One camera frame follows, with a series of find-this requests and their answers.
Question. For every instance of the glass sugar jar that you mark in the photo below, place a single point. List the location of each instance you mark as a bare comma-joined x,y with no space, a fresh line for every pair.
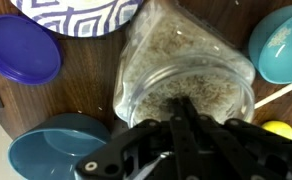
172,50

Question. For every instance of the purple plastic jar lid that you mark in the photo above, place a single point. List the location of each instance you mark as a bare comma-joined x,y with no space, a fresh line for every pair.
19,50

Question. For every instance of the deep teal measuring cup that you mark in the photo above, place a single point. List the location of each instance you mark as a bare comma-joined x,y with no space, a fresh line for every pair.
279,60

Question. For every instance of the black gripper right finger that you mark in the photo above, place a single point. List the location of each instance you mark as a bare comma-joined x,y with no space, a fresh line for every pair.
239,150

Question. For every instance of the yellow lemon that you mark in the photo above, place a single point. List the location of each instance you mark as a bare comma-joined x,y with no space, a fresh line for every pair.
277,128

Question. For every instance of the dark blue bowl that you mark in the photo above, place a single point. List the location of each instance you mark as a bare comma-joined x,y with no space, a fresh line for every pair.
42,156

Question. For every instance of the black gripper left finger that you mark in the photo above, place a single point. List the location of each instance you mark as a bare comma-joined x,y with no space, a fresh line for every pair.
182,146

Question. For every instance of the blue white patterned paper plate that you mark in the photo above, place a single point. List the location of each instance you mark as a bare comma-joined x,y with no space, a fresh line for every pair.
79,20

